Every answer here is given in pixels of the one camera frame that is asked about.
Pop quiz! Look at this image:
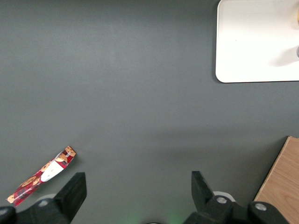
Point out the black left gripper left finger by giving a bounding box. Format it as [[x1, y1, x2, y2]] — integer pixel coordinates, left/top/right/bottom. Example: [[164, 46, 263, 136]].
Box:
[[0, 172, 87, 224]]

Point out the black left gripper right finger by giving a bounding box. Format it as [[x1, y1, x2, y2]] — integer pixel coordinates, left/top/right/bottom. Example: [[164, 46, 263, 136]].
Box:
[[183, 171, 291, 224]]

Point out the red cookie box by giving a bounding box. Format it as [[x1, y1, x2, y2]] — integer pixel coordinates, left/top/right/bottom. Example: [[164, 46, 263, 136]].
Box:
[[6, 146, 77, 207]]

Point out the white rectangular tray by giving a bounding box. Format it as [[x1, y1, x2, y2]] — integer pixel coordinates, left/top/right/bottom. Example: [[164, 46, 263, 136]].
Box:
[[215, 0, 299, 84]]

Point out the wooden two-drawer cabinet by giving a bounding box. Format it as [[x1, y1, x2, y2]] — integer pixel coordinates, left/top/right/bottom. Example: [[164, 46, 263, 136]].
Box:
[[253, 136, 299, 224]]

